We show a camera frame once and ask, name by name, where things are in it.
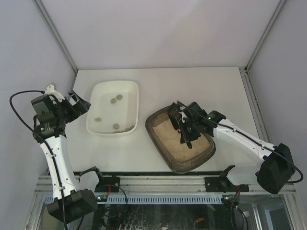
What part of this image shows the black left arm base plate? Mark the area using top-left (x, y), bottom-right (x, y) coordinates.
top-left (94, 176), bottom-right (120, 193)

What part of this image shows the aluminium frame post right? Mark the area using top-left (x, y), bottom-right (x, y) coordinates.
top-left (245, 0), bottom-right (288, 72)

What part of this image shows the black litter scoop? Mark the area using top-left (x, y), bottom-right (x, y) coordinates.
top-left (167, 103), bottom-right (192, 149)

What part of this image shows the aluminium front rail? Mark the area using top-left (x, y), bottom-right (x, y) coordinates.
top-left (34, 175), bottom-right (296, 195)

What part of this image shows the black right camera cable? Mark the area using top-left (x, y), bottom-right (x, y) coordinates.
top-left (271, 146), bottom-right (304, 184)

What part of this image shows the dark brown litter box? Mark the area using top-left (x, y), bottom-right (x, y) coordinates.
top-left (145, 106), bottom-right (216, 174)

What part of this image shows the aluminium frame post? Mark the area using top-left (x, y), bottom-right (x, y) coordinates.
top-left (32, 0), bottom-right (78, 75)
top-left (245, 0), bottom-right (288, 72)

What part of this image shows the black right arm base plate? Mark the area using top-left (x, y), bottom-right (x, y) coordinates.
top-left (204, 177), bottom-right (249, 193)

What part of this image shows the black camera cable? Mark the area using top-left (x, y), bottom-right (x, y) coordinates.
top-left (271, 146), bottom-right (304, 184)
top-left (9, 90), bottom-right (46, 135)

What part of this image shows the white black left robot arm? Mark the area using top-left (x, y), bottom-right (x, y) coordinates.
top-left (31, 90), bottom-right (99, 224)

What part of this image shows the aluminium frame post left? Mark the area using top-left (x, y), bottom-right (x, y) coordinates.
top-left (32, 0), bottom-right (78, 75)

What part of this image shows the grey slotted cable duct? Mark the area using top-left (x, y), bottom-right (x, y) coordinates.
top-left (44, 194), bottom-right (224, 205)

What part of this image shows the white plastic tub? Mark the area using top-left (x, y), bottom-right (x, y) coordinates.
top-left (86, 80), bottom-right (139, 136)

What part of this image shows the black left camera cable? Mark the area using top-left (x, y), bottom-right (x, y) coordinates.
top-left (9, 90), bottom-right (46, 135)

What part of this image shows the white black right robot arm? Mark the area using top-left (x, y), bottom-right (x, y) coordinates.
top-left (178, 102), bottom-right (296, 194)

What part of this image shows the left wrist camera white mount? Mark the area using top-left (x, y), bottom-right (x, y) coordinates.
top-left (44, 83), bottom-right (66, 103)

